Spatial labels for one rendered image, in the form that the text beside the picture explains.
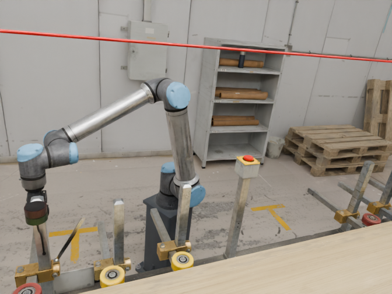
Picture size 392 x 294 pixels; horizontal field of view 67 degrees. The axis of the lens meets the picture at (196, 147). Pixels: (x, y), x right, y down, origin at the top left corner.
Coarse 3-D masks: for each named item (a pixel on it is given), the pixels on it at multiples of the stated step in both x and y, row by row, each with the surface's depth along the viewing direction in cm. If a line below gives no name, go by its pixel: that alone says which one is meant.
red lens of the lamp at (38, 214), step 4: (24, 208) 87; (44, 208) 88; (24, 212) 86; (28, 212) 85; (32, 212) 85; (36, 212) 86; (40, 212) 87; (44, 212) 88; (28, 216) 86; (32, 216) 86; (36, 216) 86; (40, 216) 87
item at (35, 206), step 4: (28, 204) 88; (32, 204) 88; (36, 204) 89; (40, 204) 89; (44, 204) 89; (28, 208) 86; (32, 208) 87; (36, 208) 87; (40, 208) 87; (40, 232) 93; (40, 236) 94; (44, 252) 98
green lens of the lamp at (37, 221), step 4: (44, 216) 88; (28, 220) 87; (32, 220) 86; (36, 220) 87; (40, 220) 87; (44, 220) 89; (28, 224) 87; (32, 224) 87; (36, 224) 87; (40, 224) 88
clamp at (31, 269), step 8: (32, 264) 103; (56, 264) 104; (16, 272) 99; (24, 272) 99; (32, 272) 100; (40, 272) 100; (48, 272) 102; (56, 272) 103; (16, 280) 98; (24, 280) 99; (40, 280) 102; (48, 280) 103
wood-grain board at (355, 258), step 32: (384, 224) 143; (256, 256) 114; (288, 256) 115; (320, 256) 117; (352, 256) 119; (384, 256) 121; (128, 288) 94; (160, 288) 96; (192, 288) 97; (224, 288) 98; (256, 288) 100; (288, 288) 101; (320, 288) 102; (352, 288) 104; (384, 288) 105
